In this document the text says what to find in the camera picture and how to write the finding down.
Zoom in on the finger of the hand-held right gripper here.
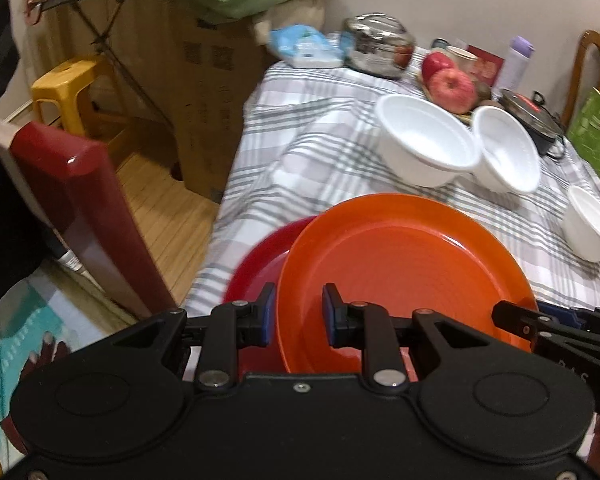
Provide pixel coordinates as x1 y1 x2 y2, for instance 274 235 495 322
537 303 600 333
491 300 588 344

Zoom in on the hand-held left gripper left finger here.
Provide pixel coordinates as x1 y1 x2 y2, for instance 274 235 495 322
111 281 277 396

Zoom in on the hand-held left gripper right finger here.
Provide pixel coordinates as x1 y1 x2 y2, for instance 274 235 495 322
321 282 486 396

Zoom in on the pink plastic plate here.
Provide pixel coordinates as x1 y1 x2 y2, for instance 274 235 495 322
223 215 321 375

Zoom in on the white plastic bowl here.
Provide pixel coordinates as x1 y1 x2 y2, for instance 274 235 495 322
562 185 600 262
375 94 481 188
472 105 542 195

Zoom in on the orange plastic plate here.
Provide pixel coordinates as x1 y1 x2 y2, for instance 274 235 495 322
275 193 538 375

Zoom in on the grey plaid tablecloth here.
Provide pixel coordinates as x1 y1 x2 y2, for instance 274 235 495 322
182 35 600 321

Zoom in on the green leaf-print paper bag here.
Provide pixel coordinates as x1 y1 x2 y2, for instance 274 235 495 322
566 87 600 211

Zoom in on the black electric pan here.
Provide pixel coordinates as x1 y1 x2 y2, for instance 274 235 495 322
497 89 567 158

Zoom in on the brown cardboard box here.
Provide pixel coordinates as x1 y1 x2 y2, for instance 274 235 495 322
45 0 281 206

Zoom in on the red glossy chair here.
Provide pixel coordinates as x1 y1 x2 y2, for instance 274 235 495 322
0 120 178 321

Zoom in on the red apple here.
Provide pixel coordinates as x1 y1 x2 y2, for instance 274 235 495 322
426 67 478 114
421 51 456 81

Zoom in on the wooden chair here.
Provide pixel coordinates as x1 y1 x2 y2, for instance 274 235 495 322
560 30 600 131

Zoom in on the white bottle purple cap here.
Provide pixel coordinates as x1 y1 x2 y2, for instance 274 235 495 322
492 35 535 93

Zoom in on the red card box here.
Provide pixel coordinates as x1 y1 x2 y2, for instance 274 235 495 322
465 45 506 88

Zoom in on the teal printed floor mat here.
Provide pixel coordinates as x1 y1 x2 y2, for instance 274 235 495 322
0 255 146 461

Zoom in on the white paper cup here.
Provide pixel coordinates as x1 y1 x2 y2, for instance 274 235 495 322
445 46 478 76

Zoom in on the shiny steel pot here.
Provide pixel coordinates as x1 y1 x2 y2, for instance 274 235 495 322
341 12 416 80

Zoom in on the blue tissue pack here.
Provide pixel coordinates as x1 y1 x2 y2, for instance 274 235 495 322
270 25 345 68

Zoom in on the dark clothing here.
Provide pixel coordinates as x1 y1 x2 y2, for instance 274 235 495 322
0 0 56 311

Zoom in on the beige folded blanket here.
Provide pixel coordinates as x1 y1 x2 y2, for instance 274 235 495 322
252 0 328 48

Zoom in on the yellow plastic stool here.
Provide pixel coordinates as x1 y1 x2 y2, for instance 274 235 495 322
30 55 141 171

